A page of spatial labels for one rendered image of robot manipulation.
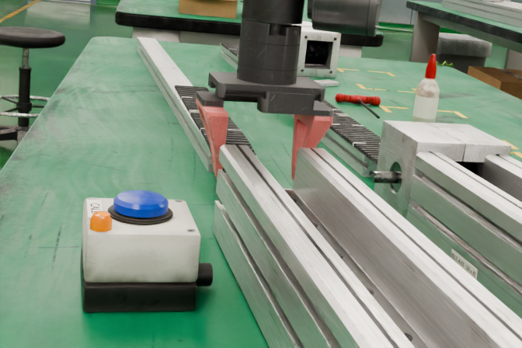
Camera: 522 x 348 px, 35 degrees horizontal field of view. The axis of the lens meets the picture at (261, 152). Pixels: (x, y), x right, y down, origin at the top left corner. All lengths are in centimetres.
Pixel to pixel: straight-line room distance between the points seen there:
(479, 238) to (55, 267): 34
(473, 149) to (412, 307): 32
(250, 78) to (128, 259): 25
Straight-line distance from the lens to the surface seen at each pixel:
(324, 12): 74
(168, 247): 58
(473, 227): 69
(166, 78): 137
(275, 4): 75
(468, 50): 572
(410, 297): 52
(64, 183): 87
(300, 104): 76
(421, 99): 133
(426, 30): 534
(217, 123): 75
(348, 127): 110
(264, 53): 75
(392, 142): 84
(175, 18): 273
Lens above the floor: 104
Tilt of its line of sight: 14 degrees down
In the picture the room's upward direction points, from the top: 6 degrees clockwise
